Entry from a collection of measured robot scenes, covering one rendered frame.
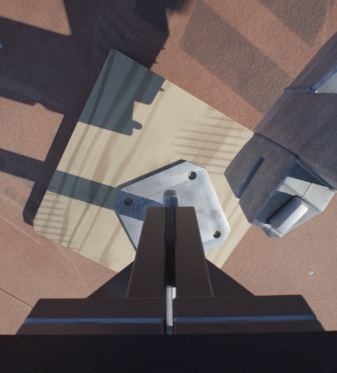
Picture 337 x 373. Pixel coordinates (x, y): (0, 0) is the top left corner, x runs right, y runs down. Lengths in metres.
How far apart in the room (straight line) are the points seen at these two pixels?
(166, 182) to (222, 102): 0.14
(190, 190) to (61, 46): 0.27
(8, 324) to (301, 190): 0.59
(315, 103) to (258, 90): 0.21
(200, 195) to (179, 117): 0.12
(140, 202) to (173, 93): 0.16
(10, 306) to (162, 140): 0.42
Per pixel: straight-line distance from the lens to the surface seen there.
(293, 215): 0.19
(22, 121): 0.47
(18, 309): 0.63
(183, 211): 0.15
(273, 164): 0.21
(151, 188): 0.41
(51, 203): 0.46
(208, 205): 0.42
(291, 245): 0.52
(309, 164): 0.18
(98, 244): 0.47
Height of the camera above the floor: 0.42
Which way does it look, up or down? 73 degrees down
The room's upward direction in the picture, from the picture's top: 178 degrees counter-clockwise
